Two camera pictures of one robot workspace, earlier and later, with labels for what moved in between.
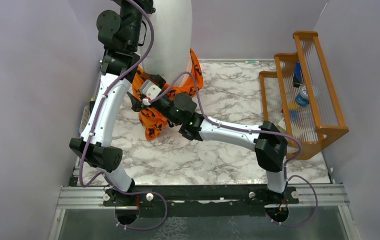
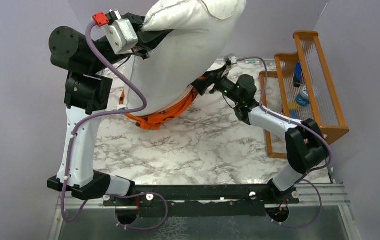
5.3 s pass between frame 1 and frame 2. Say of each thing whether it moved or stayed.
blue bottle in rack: stayed
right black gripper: moved
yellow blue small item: stayed
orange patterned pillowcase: moved
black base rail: stayed
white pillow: moved
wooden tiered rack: stayed
